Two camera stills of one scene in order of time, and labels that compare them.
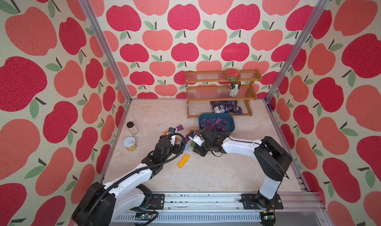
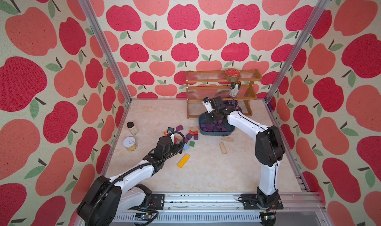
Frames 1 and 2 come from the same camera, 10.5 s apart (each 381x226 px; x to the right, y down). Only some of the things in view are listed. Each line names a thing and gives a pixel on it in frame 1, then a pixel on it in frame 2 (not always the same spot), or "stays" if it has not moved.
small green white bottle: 234,88 stays
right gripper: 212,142 -> 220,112
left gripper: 176,147 stays
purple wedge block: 179,128 stays
